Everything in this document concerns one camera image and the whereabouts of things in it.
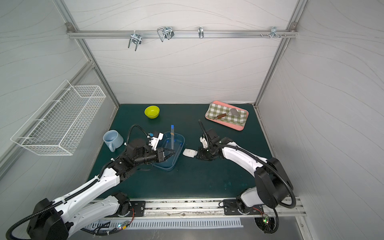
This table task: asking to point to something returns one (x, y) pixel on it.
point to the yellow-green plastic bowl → (152, 111)
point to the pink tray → (225, 104)
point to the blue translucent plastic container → (179, 142)
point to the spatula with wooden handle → (233, 112)
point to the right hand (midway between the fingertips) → (198, 156)
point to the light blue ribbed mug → (113, 139)
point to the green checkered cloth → (215, 109)
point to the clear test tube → (172, 135)
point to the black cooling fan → (268, 225)
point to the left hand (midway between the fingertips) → (174, 153)
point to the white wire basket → (58, 125)
